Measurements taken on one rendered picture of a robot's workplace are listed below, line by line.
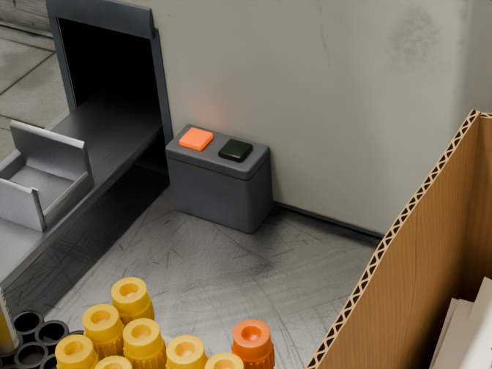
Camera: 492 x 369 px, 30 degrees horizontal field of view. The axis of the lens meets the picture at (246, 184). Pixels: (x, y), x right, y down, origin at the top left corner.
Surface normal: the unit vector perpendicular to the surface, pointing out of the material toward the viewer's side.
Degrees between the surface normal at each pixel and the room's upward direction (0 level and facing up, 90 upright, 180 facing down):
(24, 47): 0
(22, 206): 90
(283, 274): 0
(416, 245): 82
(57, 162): 90
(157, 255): 0
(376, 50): 90
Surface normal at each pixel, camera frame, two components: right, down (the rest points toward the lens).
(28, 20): -0.48, 0.58
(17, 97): -0.07, -0.77
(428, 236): 0.85, 0.15
